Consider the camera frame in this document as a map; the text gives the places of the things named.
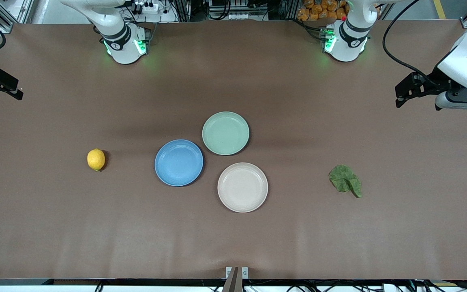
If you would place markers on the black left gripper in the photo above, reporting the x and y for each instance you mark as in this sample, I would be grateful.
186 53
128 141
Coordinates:
435 81

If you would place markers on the green lettuce leaf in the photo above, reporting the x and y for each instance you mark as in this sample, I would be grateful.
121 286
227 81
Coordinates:
343 180

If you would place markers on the yellow lemon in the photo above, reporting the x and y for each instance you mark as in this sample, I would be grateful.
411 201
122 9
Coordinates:
96 159

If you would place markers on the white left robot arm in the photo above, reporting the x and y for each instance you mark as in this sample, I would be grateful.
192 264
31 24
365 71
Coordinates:
464 61

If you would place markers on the bag of orange fruits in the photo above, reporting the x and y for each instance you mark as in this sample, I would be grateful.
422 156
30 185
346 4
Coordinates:
320 10

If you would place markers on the white power strip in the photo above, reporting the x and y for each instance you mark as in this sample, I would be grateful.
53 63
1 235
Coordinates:
146 7

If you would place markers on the green round plate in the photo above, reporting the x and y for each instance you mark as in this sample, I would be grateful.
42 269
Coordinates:
225 133

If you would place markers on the blue round plate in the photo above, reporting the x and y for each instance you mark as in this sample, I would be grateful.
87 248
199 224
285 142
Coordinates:
178 162

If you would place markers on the beige round plate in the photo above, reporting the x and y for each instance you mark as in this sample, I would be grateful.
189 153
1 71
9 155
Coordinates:
242 187

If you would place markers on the metal table edge bracket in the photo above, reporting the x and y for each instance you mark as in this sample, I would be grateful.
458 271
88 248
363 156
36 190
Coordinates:
236 275

